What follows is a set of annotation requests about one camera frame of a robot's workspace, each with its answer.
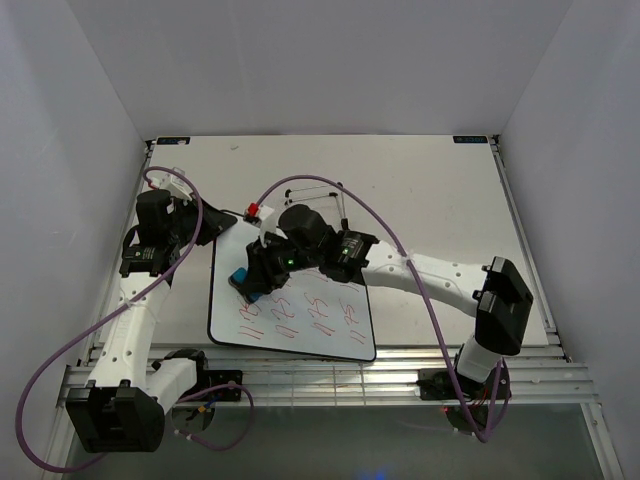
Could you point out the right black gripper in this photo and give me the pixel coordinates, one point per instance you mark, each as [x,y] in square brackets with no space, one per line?
[263,276]

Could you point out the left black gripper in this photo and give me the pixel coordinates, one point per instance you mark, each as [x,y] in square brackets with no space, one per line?
[215,222]

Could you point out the blue whiteboard eraser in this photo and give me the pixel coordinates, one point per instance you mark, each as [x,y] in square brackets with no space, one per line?
[238,280]

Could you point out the white whiteboard black frame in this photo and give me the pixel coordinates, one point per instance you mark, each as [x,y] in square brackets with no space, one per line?
[311,314]

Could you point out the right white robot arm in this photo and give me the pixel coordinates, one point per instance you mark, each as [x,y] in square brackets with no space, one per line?
[495,295]

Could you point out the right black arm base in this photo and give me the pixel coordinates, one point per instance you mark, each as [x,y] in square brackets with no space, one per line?
[436,384]

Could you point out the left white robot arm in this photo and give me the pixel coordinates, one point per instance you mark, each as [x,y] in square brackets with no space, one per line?
[122,407]

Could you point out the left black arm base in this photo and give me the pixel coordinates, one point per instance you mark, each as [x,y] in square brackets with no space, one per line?
[220,385]

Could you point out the left blue corner label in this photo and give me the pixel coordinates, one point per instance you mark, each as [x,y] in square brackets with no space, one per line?
[172,141]

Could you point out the blue corner label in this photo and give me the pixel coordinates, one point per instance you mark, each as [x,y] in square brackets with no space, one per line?
[172,141]
[470,139]

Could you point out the right blue corner label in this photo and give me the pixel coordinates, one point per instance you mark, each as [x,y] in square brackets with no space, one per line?
[470,139]

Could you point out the aluminium rail frame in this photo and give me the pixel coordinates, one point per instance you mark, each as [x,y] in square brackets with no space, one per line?
[447,200]

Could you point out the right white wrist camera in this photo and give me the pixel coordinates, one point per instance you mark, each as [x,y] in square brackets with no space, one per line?
[264,217]

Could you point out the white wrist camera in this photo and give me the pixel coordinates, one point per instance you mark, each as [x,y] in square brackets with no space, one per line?
[161,180]
[264,217]

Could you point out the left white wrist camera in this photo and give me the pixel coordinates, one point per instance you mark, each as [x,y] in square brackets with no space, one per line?
[161,180]

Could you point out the black wire whiteboard stand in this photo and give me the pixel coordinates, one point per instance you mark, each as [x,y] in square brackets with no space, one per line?
[328,201]

